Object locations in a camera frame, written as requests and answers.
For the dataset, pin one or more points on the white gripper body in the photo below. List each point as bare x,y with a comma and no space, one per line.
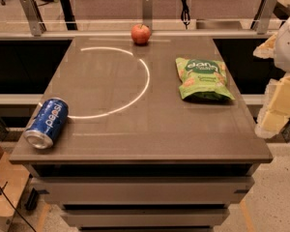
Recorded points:
289,47

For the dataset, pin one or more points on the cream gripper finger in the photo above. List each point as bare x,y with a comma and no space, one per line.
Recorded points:
266,49
275,112

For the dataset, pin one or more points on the green rice chip bag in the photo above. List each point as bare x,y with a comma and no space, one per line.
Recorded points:
203,80

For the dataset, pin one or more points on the blue pepsi can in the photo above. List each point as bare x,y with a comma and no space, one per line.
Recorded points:
46,126

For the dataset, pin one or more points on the red apple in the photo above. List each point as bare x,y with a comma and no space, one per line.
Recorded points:
140,34

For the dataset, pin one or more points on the grey drawer cabinet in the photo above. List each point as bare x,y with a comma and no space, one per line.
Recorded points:
133,155

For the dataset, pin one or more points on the right metal railing bracket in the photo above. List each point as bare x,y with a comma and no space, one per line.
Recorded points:
262,23

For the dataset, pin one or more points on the metal railing bracket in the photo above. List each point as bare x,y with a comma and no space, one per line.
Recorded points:
147,13
31,12
262,23

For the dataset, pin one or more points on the middle metal railing bracket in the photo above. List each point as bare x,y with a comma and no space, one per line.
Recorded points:
147,13

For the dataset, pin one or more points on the left metal railing bracket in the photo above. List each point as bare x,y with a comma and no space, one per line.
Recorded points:
31,12

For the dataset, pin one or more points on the wooden box with cable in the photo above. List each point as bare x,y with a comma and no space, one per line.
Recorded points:
13,179

